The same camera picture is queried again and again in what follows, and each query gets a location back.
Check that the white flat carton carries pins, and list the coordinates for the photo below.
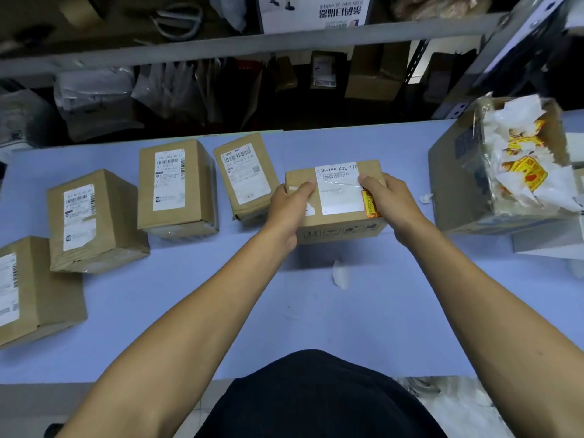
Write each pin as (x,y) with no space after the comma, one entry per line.
(547,244)

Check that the person's right hand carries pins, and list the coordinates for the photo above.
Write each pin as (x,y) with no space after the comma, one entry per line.
(397,205)

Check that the large open cardboard carton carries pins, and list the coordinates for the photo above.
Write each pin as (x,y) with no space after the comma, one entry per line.
(456,186)

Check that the person's left forearm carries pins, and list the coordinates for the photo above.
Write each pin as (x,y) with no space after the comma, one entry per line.
(182,342)

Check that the grey plastic mailer bag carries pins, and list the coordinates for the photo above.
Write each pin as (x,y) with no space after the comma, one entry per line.
(93,104)

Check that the person's right forearm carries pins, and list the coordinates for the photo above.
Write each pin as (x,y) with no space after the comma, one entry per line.
(492,323)

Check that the white printed product box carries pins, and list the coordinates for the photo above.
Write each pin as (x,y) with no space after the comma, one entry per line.
(315,11)

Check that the small box with white label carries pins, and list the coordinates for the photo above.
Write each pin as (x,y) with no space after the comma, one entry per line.
(324,70)

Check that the tiny white paper scrap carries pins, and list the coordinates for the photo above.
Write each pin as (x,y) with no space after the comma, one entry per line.
(426,198)

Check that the pile of sticker backing scraps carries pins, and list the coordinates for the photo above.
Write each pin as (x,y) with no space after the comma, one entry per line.
(524,164)

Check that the brown packing tape roll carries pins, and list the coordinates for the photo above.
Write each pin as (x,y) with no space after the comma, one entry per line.
(82,11)

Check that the plain brown cardboard box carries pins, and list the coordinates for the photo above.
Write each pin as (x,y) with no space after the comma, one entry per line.
(376,72)

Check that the small labelled cardboard box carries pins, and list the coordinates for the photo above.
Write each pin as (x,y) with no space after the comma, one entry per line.
(39,291)
(246,177)
(98,223)
(175,191)

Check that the bundle of clear plastic bags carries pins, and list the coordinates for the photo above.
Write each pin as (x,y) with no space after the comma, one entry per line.
(182,93)

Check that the person's left hand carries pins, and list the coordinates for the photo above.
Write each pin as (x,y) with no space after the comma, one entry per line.
(285,214)

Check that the grey metal shelf rack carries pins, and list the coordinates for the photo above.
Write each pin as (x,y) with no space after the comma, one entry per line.
(255,43)

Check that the cardboard box with orange sticker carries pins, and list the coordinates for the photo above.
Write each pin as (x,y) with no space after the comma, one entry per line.
(337,214)

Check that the person's black clothing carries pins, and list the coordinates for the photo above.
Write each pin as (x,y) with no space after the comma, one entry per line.
(319,396)

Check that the person's left thumb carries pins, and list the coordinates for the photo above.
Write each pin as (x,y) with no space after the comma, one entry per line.
(302,190)

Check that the white plastic bags heap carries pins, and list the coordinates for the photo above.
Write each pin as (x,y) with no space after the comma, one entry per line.
(456,410)

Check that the person's right thumb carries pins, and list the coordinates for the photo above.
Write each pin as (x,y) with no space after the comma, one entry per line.
(368,186)

